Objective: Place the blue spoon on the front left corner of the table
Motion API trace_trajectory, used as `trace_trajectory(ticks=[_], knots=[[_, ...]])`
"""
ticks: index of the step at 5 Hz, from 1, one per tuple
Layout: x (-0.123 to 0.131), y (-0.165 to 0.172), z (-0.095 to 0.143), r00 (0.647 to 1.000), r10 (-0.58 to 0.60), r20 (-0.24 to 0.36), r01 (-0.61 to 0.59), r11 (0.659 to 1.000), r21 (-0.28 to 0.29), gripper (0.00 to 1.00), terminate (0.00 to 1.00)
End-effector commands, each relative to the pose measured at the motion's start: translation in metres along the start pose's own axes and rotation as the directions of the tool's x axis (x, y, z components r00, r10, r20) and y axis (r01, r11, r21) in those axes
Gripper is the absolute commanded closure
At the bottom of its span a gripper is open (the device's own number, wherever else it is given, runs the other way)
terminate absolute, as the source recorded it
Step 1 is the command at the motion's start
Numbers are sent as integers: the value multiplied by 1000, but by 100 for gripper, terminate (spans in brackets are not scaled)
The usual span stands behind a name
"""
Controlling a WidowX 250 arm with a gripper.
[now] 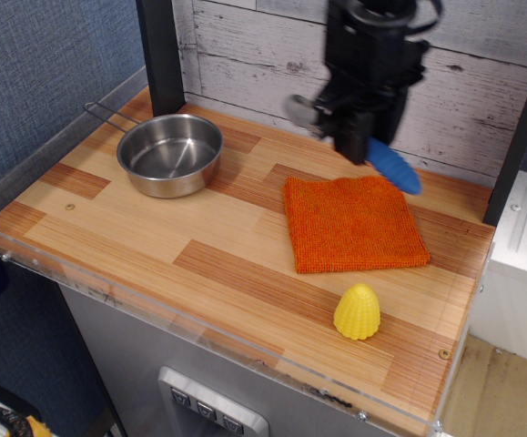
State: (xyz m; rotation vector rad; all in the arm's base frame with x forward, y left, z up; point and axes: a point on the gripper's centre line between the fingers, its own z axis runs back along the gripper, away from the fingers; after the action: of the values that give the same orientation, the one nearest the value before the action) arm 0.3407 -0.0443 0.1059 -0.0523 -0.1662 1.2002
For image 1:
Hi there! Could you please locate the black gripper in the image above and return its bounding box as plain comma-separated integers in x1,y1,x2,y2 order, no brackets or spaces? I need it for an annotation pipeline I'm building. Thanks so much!
314,1,429,165

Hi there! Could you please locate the blue handled metal spoon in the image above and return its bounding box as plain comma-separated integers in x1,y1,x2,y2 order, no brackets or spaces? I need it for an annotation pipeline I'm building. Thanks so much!
285,94,423,197

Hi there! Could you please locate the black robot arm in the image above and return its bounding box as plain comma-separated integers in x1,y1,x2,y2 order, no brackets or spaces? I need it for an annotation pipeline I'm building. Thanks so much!
313,1,436,165

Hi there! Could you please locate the orange knitted cloth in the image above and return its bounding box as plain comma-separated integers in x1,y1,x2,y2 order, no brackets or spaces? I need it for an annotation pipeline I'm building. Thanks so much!
282,177,431,273

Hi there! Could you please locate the yellow toy corn piece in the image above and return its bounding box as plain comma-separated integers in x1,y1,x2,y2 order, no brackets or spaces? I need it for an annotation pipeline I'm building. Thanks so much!
333,284,380,340

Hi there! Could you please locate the small steel pot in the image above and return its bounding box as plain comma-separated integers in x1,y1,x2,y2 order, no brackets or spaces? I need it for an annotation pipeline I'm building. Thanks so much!
84,102,224,198

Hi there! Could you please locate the clear acrylic table guard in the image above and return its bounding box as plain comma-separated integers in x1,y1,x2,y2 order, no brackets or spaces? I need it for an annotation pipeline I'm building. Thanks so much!
0,215,492,436

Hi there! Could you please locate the silver button control panel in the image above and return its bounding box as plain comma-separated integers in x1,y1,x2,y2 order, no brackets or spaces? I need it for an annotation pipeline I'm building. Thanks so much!
157,366,269,436

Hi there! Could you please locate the yellow object bottom left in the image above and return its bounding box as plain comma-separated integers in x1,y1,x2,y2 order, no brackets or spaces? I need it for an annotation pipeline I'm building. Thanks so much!
21,416,55,437

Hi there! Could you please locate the dark vertical post right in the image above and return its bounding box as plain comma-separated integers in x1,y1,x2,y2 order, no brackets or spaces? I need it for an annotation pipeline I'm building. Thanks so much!
482,98,527,226

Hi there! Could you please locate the dark vertical post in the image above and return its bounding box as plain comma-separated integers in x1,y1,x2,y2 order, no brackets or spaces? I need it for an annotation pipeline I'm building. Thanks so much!
482,98,527,226
136,0,186,117

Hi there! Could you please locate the dark vertical post left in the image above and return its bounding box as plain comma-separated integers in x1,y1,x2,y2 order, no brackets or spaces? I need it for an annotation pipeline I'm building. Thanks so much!
136,0,186,117

